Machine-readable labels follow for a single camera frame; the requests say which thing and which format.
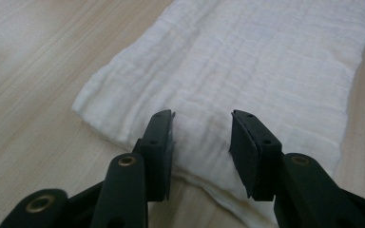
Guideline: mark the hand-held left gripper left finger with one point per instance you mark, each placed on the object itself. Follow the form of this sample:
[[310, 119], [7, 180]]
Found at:
[[158, 158]]

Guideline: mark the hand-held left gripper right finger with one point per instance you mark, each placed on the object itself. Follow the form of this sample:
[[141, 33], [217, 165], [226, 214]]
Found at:
[[255, 158]]

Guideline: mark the white towel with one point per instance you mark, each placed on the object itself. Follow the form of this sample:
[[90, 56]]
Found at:
[[234, 79]]

